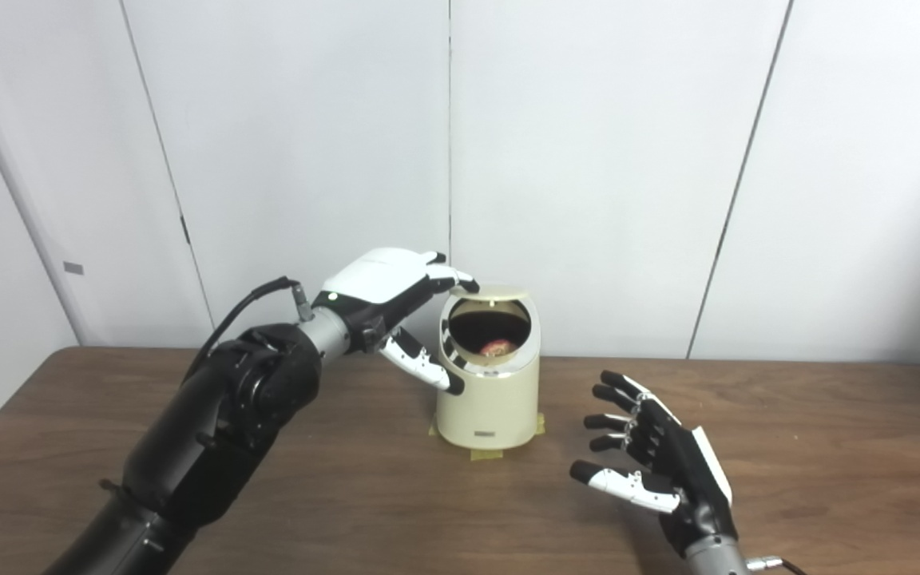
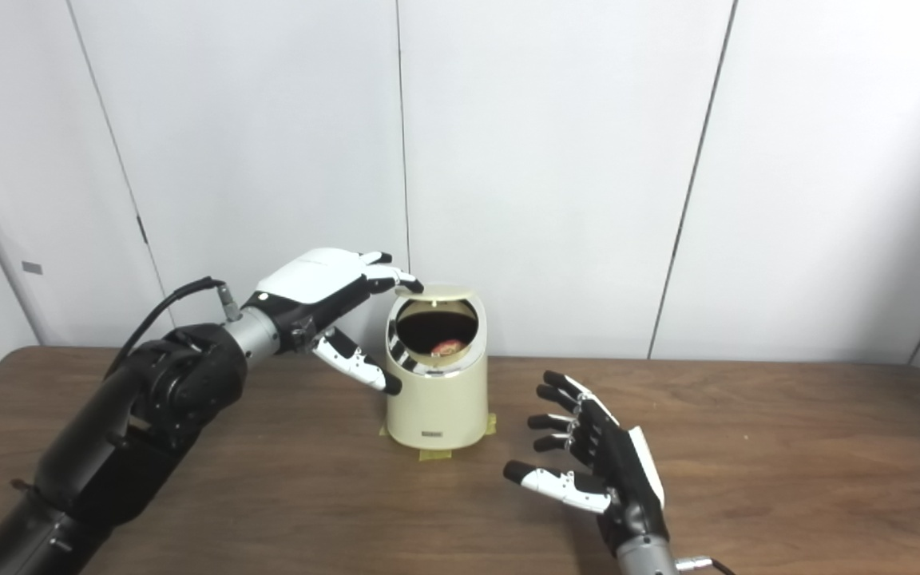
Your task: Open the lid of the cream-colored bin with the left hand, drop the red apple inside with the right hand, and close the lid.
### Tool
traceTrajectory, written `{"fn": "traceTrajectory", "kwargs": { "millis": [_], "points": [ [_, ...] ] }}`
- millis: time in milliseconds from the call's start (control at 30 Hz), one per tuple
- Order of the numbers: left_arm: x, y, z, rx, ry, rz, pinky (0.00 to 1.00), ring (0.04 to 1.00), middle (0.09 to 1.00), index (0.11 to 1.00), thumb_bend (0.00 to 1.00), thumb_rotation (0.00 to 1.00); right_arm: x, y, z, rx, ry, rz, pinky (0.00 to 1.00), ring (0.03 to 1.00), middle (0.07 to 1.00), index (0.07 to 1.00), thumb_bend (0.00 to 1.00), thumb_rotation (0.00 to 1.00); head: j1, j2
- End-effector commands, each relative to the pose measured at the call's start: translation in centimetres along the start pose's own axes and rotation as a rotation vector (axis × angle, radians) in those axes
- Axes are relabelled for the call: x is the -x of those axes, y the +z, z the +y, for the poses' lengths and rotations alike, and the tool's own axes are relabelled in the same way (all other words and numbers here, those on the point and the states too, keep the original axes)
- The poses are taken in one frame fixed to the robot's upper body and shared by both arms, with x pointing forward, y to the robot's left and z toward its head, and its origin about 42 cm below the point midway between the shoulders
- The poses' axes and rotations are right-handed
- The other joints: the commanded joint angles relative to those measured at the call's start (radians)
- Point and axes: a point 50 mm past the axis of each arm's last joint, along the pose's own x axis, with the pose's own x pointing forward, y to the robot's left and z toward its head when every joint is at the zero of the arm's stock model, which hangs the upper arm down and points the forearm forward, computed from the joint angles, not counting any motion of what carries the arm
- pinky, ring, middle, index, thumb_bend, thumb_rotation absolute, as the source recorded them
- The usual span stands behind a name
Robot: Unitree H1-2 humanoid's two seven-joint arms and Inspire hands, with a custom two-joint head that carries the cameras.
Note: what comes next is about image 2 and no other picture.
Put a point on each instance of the round cream bin lid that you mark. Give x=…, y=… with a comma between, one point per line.
x=440, y=292

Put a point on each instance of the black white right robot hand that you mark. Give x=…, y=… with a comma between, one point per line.
x=624, y=475

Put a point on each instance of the red apple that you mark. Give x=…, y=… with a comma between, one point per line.
x=448, y=347

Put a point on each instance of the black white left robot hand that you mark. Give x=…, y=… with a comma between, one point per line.
x=316, y=283

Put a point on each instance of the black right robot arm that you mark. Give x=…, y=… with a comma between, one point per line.
x=648, y=559

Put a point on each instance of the small gray wall sticker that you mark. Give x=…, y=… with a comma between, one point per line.
x=32, y=267

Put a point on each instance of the cream-colored cylindrical bin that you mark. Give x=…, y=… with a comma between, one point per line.
x=436, y=407

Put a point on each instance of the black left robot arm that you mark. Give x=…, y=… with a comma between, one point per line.
x=124, y=431

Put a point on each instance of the black wall panel hinge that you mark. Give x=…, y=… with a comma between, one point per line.
x=142, y=230

